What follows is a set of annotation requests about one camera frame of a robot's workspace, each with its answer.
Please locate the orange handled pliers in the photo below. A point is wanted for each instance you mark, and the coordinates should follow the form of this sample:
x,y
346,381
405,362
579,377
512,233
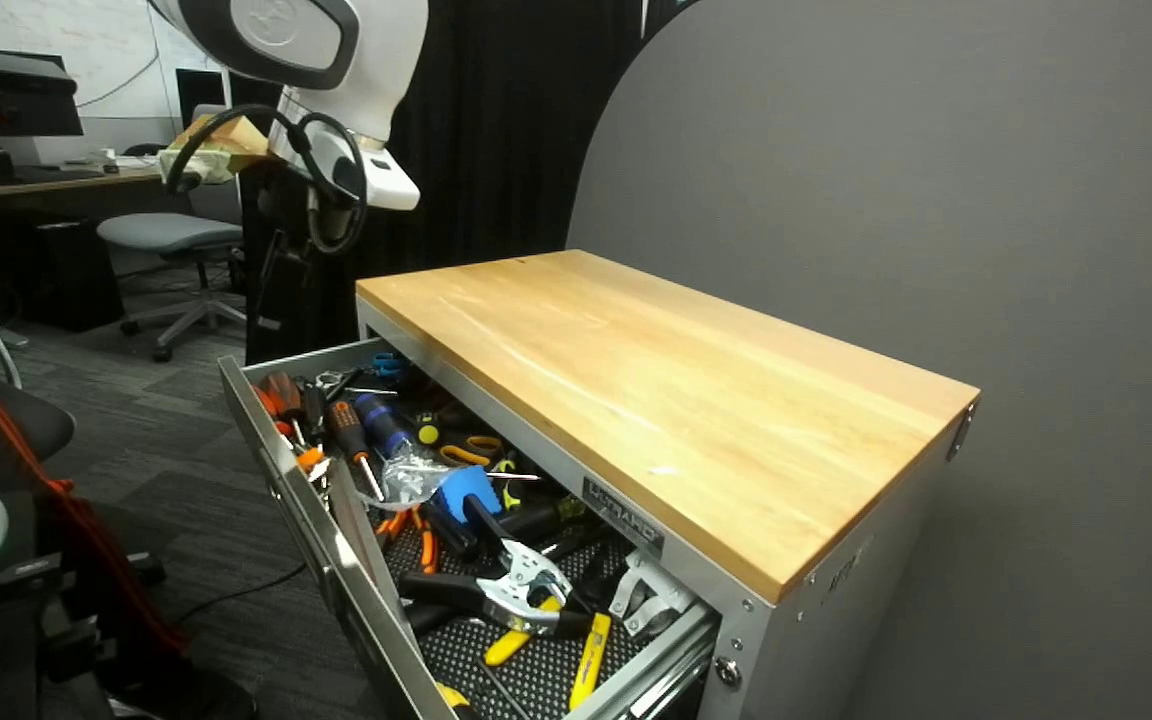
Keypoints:
x,y
424,538

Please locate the brown handled screwdriver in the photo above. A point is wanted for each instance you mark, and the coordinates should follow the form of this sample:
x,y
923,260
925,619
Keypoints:
x,y
352,441

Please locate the wooden cabinet top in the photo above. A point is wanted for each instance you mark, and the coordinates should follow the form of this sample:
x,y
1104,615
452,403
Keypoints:
x,y
750,439

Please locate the grey metal tool cabinet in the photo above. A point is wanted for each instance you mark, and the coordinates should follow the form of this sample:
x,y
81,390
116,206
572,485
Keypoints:
x,y
782,658

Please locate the black curtain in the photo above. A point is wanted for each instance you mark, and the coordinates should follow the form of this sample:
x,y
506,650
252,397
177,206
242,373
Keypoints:
x,y
494,132

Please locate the dark wooden desk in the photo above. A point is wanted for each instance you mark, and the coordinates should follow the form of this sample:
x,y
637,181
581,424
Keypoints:
x,y
53,265

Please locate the yellow handled tool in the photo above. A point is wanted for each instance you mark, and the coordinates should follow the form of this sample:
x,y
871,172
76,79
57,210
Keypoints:
x,y
506,647

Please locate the grey office chair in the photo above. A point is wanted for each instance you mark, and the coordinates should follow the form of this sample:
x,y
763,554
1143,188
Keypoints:
x,y
203,228

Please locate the black computer monitor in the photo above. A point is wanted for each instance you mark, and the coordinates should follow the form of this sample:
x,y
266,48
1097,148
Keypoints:
x,y
38,99

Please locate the black yellow stubby screwdriver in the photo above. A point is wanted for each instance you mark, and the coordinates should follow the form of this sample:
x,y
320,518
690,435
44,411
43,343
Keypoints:
x,y
428,430

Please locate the blue handled screwdriver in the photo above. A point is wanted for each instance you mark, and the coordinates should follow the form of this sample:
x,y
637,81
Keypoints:
x,y
382,424

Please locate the red handled tool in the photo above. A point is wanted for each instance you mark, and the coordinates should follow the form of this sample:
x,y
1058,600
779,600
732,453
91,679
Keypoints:
x,y
282,403

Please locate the yellow handled pliers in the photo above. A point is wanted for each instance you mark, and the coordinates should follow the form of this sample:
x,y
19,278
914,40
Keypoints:
x,y
589,665

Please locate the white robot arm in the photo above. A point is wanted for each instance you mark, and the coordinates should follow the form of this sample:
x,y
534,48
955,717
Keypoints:
x,y
342,69

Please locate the blue plastic tool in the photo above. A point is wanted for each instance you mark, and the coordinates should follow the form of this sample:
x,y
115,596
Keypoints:
x,y
464,485

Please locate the white black spring clamp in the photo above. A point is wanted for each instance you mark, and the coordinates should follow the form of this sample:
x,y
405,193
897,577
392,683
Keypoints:
x,y
524,591

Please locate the grey metal drawer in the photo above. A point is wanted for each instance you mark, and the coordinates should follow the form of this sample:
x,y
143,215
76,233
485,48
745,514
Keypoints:
x,y
470,581

